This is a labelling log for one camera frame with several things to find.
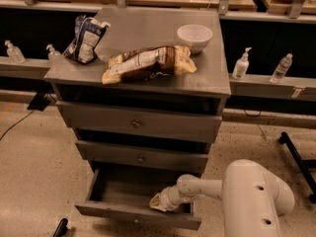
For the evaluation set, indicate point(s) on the grey drawer cabinet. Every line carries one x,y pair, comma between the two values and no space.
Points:
201,93

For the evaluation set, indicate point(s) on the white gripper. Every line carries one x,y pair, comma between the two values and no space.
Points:
169,197

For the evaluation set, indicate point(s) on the white bowl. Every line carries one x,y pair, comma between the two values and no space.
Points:
195,37

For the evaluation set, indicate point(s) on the clear pump bottle far left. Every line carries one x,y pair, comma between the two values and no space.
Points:
14,53

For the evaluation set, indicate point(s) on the white pump bottle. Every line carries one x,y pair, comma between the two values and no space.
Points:
241,65

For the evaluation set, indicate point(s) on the blue white snack bag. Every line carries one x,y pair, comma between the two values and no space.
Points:
88,33

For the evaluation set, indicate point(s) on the black object bottom edge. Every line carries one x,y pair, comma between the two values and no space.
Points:
61,229

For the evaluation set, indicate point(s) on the black stand leg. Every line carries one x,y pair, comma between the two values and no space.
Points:
304,165

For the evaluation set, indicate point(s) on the yellow brown chip bag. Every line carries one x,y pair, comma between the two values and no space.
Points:
149,63

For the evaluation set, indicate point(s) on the grey middle drawer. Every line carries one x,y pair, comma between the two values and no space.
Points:
142,156

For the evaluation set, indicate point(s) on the grey drawer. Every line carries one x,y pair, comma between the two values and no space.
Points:
123,192
171,125
142,156

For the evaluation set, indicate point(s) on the grey top drawer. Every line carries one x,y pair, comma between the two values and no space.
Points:
171,125

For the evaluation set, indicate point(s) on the clear pump bottle near cabinet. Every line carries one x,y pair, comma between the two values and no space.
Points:
53,54

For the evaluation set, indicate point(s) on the grey shelf rail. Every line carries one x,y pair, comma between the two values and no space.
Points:
259,86

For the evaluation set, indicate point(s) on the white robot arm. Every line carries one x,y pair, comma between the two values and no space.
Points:
253,198

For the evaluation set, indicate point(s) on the black floor box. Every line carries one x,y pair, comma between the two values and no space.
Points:
39,102

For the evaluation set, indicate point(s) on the clear water bottle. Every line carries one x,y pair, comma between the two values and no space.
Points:
281,68

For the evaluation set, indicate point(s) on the grey bottom drawer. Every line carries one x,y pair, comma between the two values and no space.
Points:
123,192

